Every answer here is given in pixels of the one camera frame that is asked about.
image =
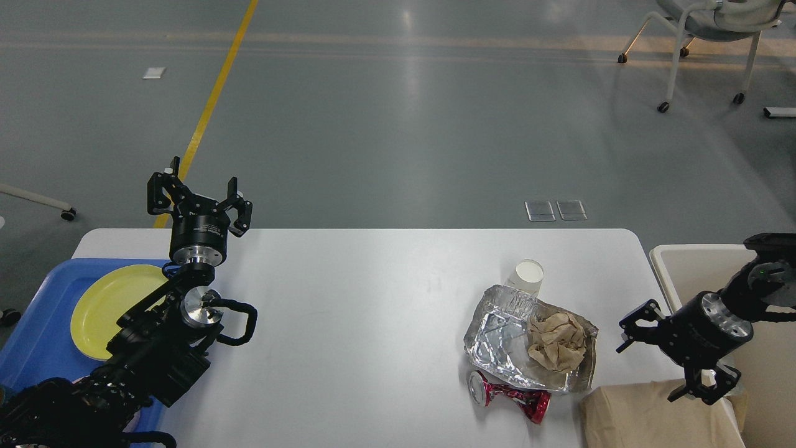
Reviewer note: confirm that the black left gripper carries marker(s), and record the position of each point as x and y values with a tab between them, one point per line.
196	238

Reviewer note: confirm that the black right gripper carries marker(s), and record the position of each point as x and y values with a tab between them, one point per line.
697	337

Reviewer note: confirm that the brown paper bag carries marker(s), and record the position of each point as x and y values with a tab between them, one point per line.
640	415

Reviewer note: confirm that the brown paper ball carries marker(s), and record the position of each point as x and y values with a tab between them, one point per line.
557	343

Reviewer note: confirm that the yellow plastic plate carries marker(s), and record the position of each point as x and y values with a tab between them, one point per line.
93	321

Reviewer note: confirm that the crushed red can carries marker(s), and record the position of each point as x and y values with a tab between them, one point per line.
533	403

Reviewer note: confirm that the small clear plastic cup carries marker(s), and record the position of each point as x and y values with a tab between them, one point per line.
527	276

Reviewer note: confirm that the silver foil wrapper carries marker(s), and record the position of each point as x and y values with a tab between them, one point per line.
497	342

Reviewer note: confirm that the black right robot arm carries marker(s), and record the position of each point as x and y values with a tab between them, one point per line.
764	287

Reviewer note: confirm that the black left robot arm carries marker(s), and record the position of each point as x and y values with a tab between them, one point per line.
161	349

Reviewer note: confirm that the beige plastic bin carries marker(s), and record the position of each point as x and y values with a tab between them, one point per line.
767	362

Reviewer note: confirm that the white caster leg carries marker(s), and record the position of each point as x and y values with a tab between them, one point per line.
67	212

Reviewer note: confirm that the floor outlet plate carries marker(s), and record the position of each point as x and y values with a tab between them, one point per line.
571	210
540	211

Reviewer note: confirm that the blue plastic tray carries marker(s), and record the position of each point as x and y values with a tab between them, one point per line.
41	346

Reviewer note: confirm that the white office chair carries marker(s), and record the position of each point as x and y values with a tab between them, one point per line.
712	21

